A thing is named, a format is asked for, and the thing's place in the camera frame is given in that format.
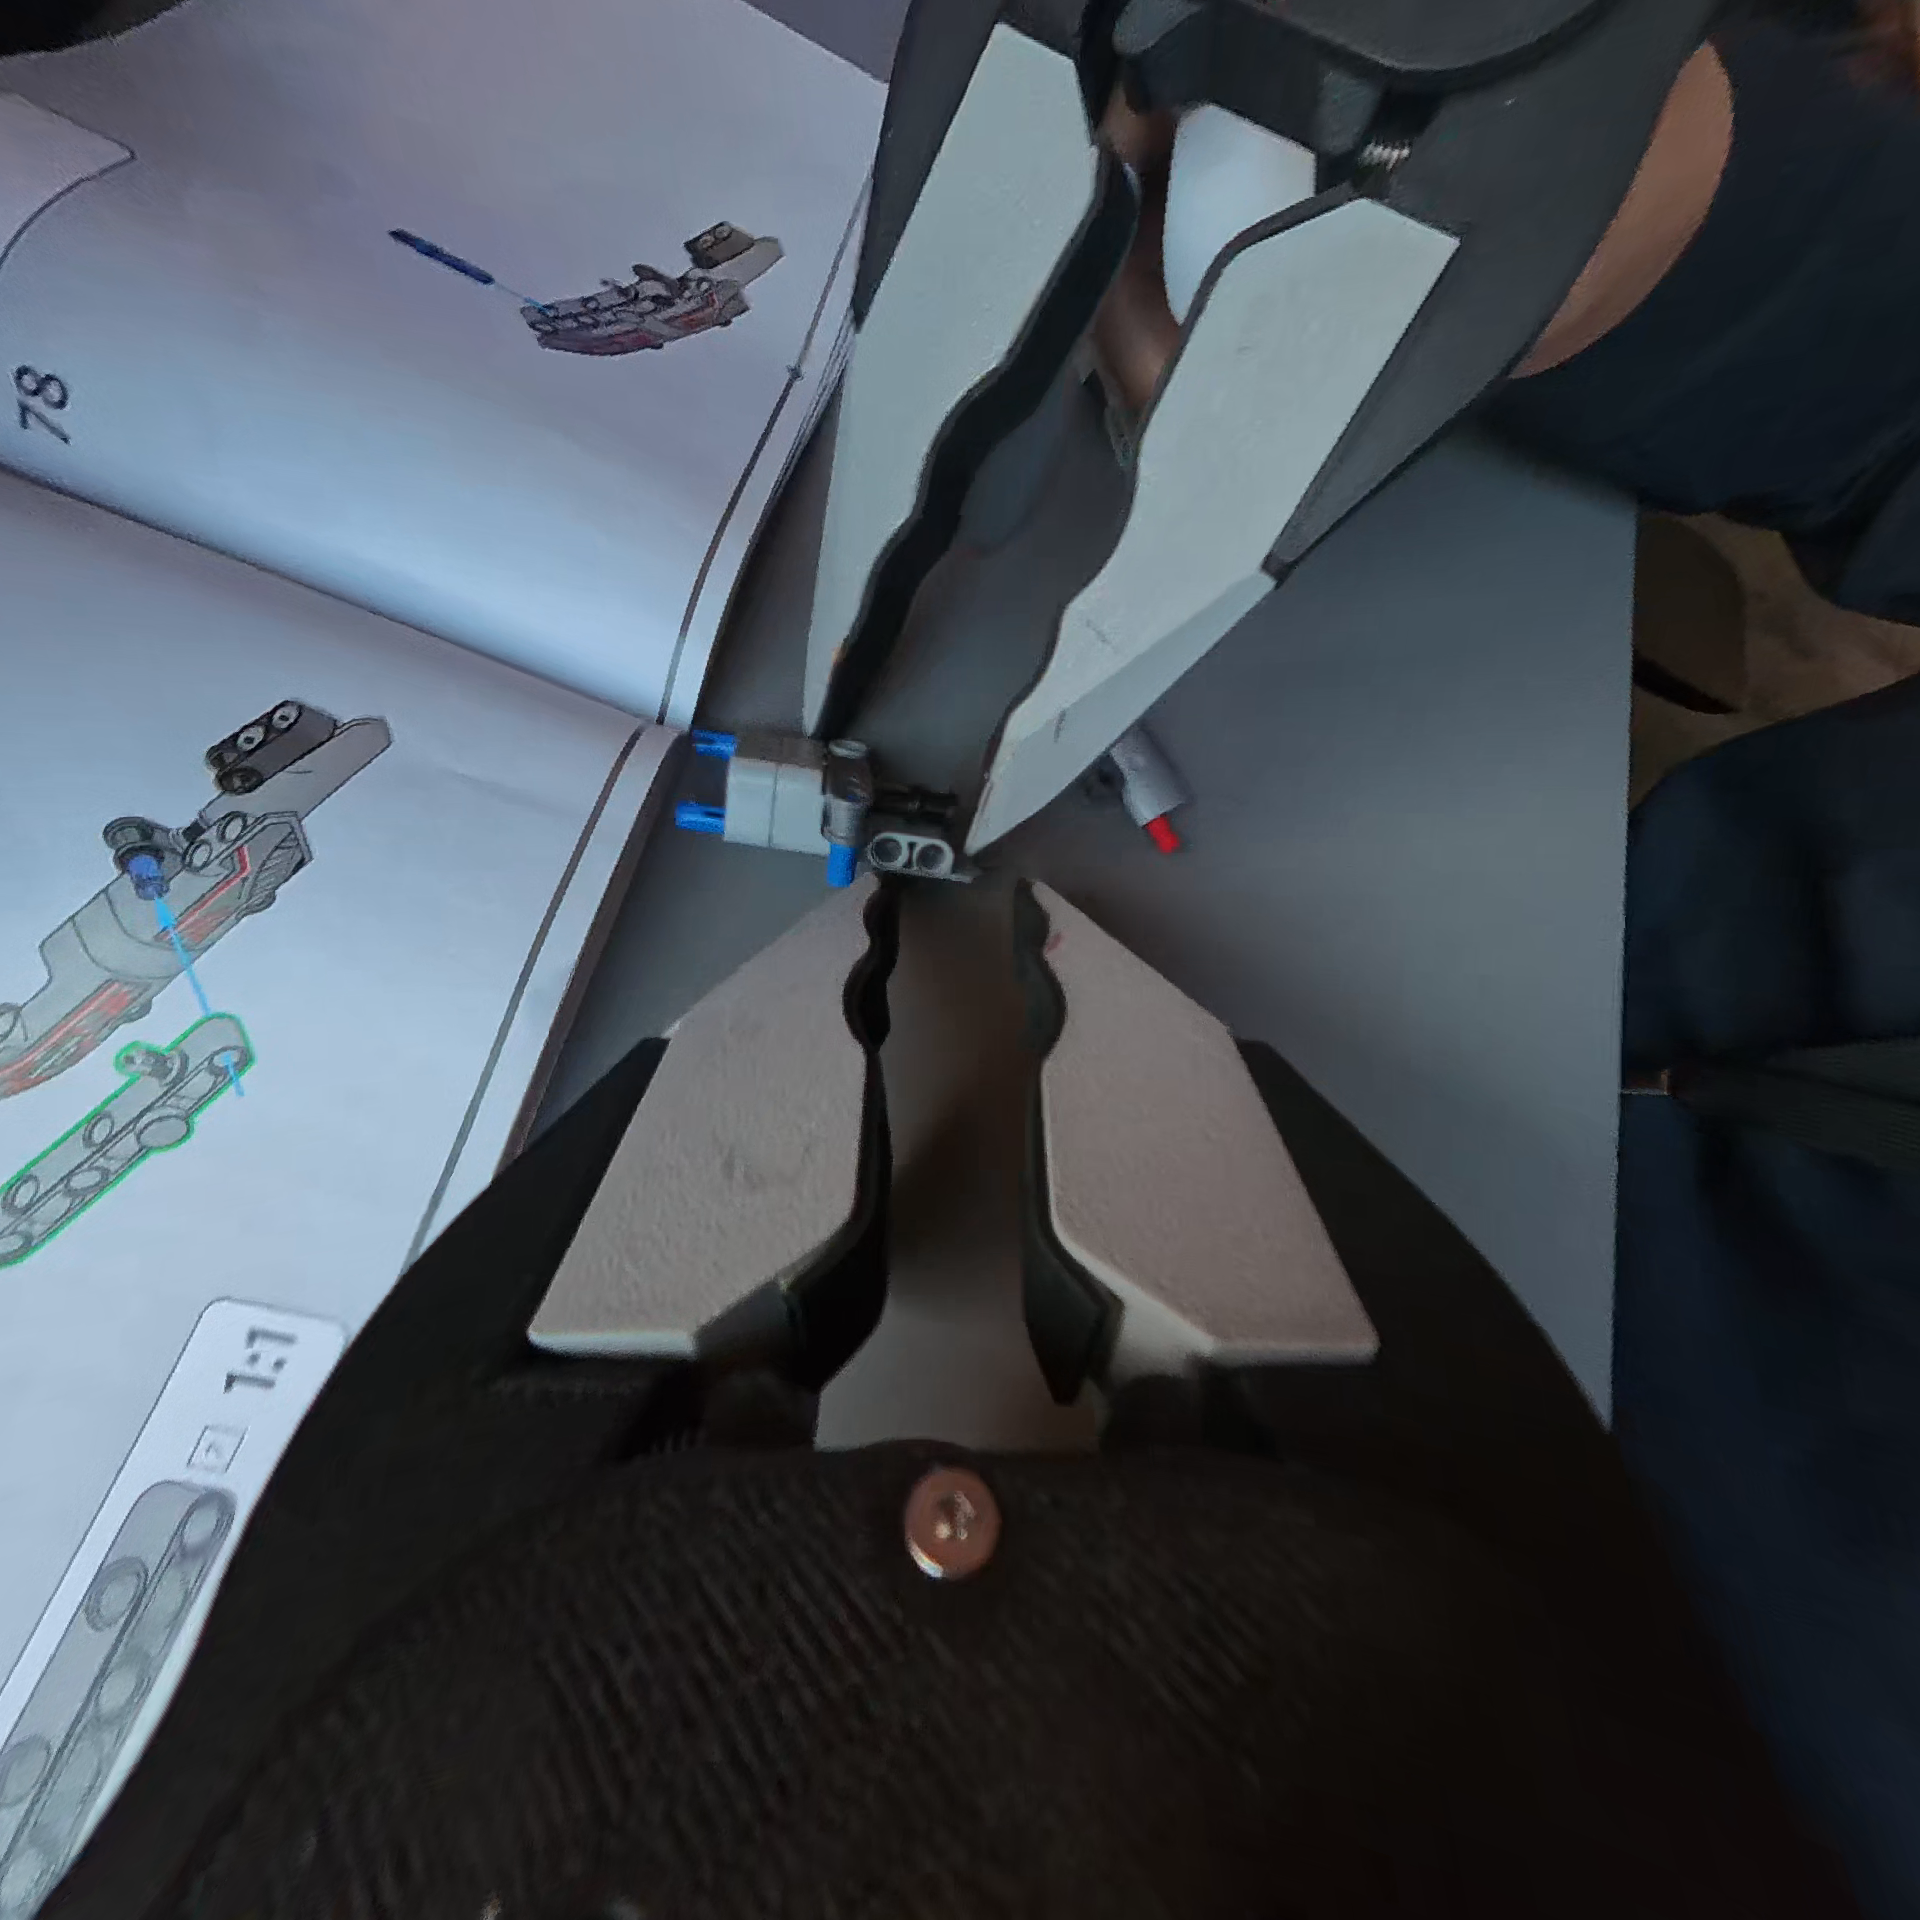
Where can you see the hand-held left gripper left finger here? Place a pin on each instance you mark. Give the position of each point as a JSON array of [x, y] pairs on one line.
[[735, 1171]]

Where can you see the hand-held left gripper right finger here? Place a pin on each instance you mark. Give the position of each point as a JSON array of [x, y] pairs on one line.
[[1184, 1184]]

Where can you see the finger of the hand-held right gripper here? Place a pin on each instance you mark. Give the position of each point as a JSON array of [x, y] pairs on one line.
[[1277, 405], [974, 253]]

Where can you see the grey lego assembly blue pins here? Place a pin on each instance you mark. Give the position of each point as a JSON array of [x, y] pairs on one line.
[[765, 802]]

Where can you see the grey lego piece red pin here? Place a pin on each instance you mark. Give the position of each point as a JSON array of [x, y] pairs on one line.
[[1152, 772]]

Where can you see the lego instruction booklet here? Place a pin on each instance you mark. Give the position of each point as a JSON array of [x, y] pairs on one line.
[[375, 523]]

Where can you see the person's legs in dark trousers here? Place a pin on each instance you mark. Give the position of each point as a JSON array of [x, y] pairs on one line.
[[1769, 1424]]

